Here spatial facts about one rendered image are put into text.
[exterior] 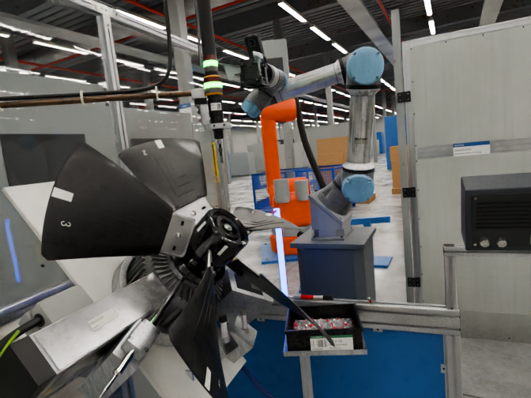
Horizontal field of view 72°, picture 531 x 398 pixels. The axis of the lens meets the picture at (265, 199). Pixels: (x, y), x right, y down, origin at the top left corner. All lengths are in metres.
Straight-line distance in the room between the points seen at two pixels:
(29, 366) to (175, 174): 0.53
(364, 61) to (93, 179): 0.90
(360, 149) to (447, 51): 1.43
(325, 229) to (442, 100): 1.39
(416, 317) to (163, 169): 0.88
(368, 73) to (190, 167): 0.66
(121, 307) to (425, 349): 0.94
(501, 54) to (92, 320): 2.49
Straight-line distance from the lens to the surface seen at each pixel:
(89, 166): 0.76
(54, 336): 0.70
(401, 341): 1.34
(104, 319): 0.74
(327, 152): 8.98
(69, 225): 0.72
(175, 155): 1.02
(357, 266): 1.50
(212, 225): 0.80
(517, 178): 1.20
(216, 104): 0.92
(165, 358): 0.92
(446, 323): 1.28
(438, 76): 2.63
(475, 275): 2.78
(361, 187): 1.36
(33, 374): 0.66
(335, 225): 1.51
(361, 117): 1.33
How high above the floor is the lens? 1.38
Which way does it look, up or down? 7 degrees down
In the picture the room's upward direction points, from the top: 6 degrees counter-clockwise
